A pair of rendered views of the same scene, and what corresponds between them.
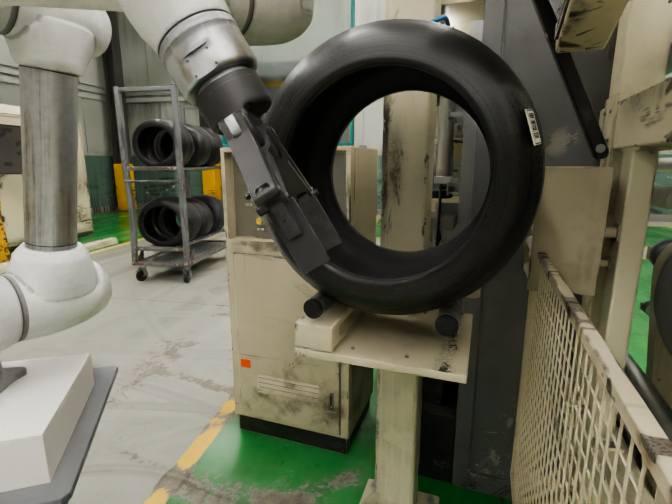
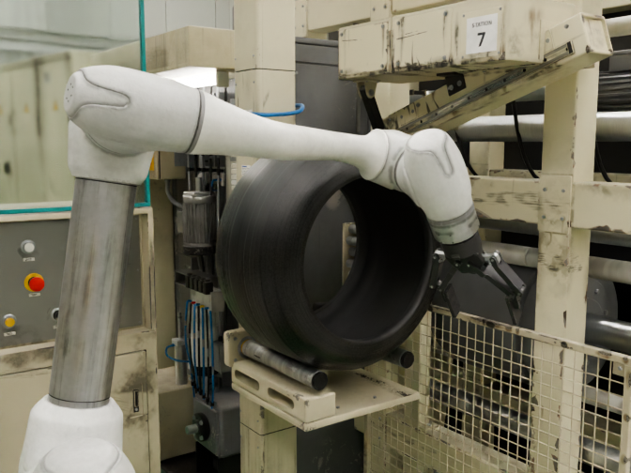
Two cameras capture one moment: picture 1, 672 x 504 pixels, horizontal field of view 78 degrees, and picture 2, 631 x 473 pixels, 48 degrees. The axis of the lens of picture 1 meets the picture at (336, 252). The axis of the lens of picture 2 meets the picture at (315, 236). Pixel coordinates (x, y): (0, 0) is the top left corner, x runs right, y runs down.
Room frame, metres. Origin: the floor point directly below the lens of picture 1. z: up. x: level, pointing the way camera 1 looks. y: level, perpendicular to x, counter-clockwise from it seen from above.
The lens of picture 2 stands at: (-0.06, 1.36, 1.46)
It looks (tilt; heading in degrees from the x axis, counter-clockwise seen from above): 8 degrees down; 305
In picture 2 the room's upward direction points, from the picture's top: straight up
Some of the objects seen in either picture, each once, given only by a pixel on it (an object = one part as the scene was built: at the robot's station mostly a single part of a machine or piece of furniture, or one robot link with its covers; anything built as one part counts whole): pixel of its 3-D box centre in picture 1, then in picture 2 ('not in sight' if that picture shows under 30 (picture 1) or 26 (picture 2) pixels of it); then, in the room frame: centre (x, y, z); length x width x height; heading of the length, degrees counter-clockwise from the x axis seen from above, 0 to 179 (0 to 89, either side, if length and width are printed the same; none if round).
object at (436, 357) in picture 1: (392, 331); (324, 389); (0.96, -0.14, 0.80); 0.37 x 0.36 x 0.02; 70
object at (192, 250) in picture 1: (184, 185); not in sight; (4.71, 1.71, 0.96); 1.36 x 0.71 x 1.92; 169
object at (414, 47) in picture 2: not in sight; (444, 46); (0.74, -0.38, 1.71); 0.61 x 0.25 x 0.15; 160
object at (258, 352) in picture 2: (339, 286); (281, 362); (1.00, -0.01, 0.90); 0.35 x 0.05 x 0.05; 160
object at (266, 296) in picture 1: (304, 292); (48, 413); (1.79, 0.14, 0.63); 0.56 x 0.41 x 1.27; 70
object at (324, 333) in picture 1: (339, 310); (280, 387); (1.01, -0.01, 0.83); 0.36 x 0.09 x 0.06; 160
